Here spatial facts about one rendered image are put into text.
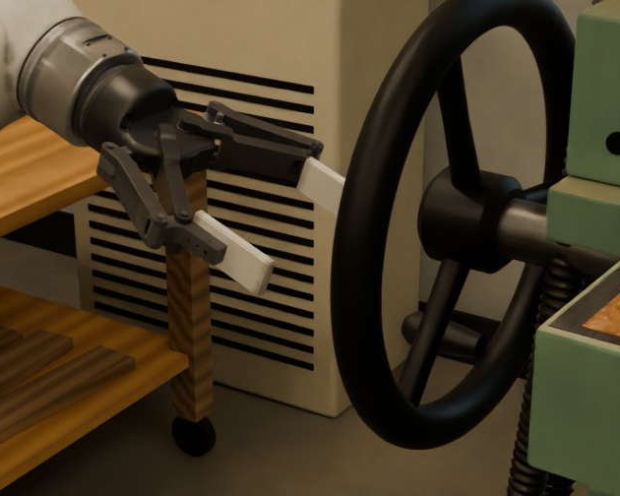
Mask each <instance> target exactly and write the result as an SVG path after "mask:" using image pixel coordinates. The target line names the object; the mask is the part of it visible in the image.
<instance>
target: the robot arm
mask: <svg viewBox="0 0 620 496"><path fill-rule="evenodd" d="M26 115H29V116H30V117H31V118H32V119H34V120H35V121H37V122H39V123H42V124H43V125H44V126H46V127H47V128H49V129H50V130H51V131H53V132H54V133H56V134H57V135H58V136H60V137H61V138H63V139H64V140H66V141H67V142H68V143H70V144H71V145H73V146H76V147H80V148H86V147H91V148H93V149H94V150H95V151H97V152H98V153H100V155H99V159H98V163H97V167H96V171H95V172H96V174H97V175H98V176H99V177H100V178H102V179H103V180H104V181H105V182H106V183H107V184H109V185H110V186H111V187H112V189H113V190H114V192H115V194H116V195H117V197H118V199H119V201H120V202H121V204H122V206H123V207H124V209H125V211H126V213H127V214H128V216H129V218H130V220H131V221H132V222H133V224H134V225H135V227H136V229H137V231H138V232H139V234H140V236H141V238H142V239H143V241H144V243H145V244H146V246H147V247H149V248H150V249H154V250H157V249H159V248H161V245H162V243H167V245H166V248H165V249H166V251H167V252H168V253H170V254H173V255H179V254H181V253H182V250H183V246H184V247H185V248H187V249H188V250H190V251H191V252H192V253H194V254H195V255H197V256H198V257H199V258H202V260H203V261H205V262H206V263H208V264H210V265H213V266H216V267H217V268H219V269H220V270H222V271H223V272H224V273H226V274H227V275H229V276H230V277H231V278H233V279H235V280H236V281H237V282H239V283H240V284H242V285H243V286H244V287H246V288H247V289H249V290H250V291H251V292H253V293H254V294H256V295H257V296H258V297H259V296H262V295H263V294H265V292H266V289H267V286H268V283H269V280H270V277H271V275H272V272H273V269H274V266H275V261H274V260H273V259H271V258H270V257H268V256H267V255H265V254H264V253H263V252H261V251H260V250H258V249H257V248H255V247H254V246H253V245H251V244H250V243H248V242H247V241H245V240H244V239H243V238H241V237H240V236H238V235H237V234H235V233H234V232H233V231H231V230H230V229H228V228H227V227H225V226H224V225H223V224H221V223H220V222H218V221H217V220H215V219H214V218H213V217H211V216H209V215H208V214H206V213H205V212H204V211H202V210H200V211H198V212H195V215H194V218H193V220H192V212H191V208H190V204H189V200H188V197H187V193H186V189H185V185H184V181H183V179H186V178H188V177H190V176H191V175H192V174H193V173H194V172H199V171H203V170H206V169H213V170H217V171H221V170H224V169H225V168H227V167H230V168H234V169H239V170H244V171H248V172H253V173H258V174H263V175H267V176H272V177H276V178H280V179H285V180H290V181H294V182H298V184H297V187H296V188H297V190H298V191H299V192H301V193H302V194H304V195H305V196H307V197H308V198H310V199H311V200H313V201H314V202H316V203H317V204H319V205H320V206H322V207H323V208H325V209H326V210H328V211H329V212H331V213H332V214H334V215H335V216H338V212H339V206H340V201H341V193H342V189H343V185H344V181H345V178H343V177H342V176H340V175H339V174H337V173H336V172H334V171H332V170H331V169H329V168H328V167H326V166H325V165H324V164H323V163H321V162H320V161H319V159H320V156H321V154H322V151H323V148H324V144H323V143H322V142H320V141H318V140H315V139H312V138H309V137H306V136H303V135H300V134H297V133H295V132H292V131H289V130H286V129H283V128H281V127H278V126H276V125H273V124H270V123H267V122H264V121H261V120H258V119H256V118H253V117H250V116H247V115H244V114H241V113H238V112H236V111H234V110H232V109H231V108H229V107H227V106H225V105H224V104H222V103H220V102H218V101H215V100H212V101H210V102H209V104H208V108H207V111H206V112H205V113H203V114H201V115H198V114H197V113H193V112H191V111H188V110H186V109H183V108H182V107H181V105H180V103H179V101H178V98H177V95H176V92H175V90H174V88H173V87H172V86H171V85H170V84H169V83H167V82H166V81H164V80H163V79H161V78H160V77H158V76H157V75H155V74H154V73H152V72H151V71H149V70H148V69H146V68H145V67H144V63H143V60H142V58H141V56H140V55H139V54H138V52H137V51H135V50H134V49H132V48H131V47H129V46H128V45H126V44H125V43H123V42H122V41H120V40H119V39H117V38H116V37H114V36H113V35H111V34H110V33H108V32H107V31H105V30H104V29H103V28H102V27H101V26H99V25H98V24H96V23H95V22H93V21H90V20H89V19H87V18H86V17H85V16H84V15H83V14H82V13H81V12H80V11H79V10H78V8H77V7H76V5H75V4H74V3H73V2H72V0H0V130H2V129H3V128H5V127H6V126H8V125H9V124H11V123H13V122H14V121H16V120H18V119H20V118H22V117H24V116H26ZM215 140H219V141H220V143H219V147H218V150H217V154H216V155H214V152H215V149H216V143H215ZM293 167H294V168H293ZM296 168H297V169H296ZM140 169H142V170H145V171H148V172H149V175H150V176H151V180H152V183H153V187H154V191H155V192H157V196H158V199H157V197H156V195H155V193H154V191H153V190H152V188H151V186H150V185H149V183H148V181H147V180H146V178H145V177H144V175H143V173H142V172H141V170H140Z"/></svg>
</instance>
